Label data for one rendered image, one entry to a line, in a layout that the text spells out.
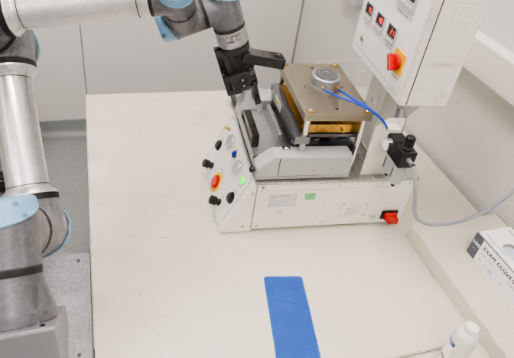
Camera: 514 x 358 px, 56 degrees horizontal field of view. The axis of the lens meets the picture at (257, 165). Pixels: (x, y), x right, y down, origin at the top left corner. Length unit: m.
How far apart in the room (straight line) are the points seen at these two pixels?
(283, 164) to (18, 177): 0.59
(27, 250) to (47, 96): 1.99
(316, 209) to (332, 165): 0.15
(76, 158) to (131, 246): 1.58
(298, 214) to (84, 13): 0.73
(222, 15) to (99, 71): 1.76
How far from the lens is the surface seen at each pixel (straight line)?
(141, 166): 1.53
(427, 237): 1.43
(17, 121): 1.13
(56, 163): 2.81
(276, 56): 1.21
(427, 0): 1.15
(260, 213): 1.29
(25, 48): 1.17
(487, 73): 1.58
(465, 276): 1.38
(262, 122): 1.37
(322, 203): 1.32
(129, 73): 2.82
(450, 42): 1.19
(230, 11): 1.12
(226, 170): 1.38
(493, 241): 1.40
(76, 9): 1.02
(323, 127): 1.25
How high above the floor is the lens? 1.70
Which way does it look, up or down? 37 degrees down
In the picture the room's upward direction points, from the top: 9 degrees clockwise
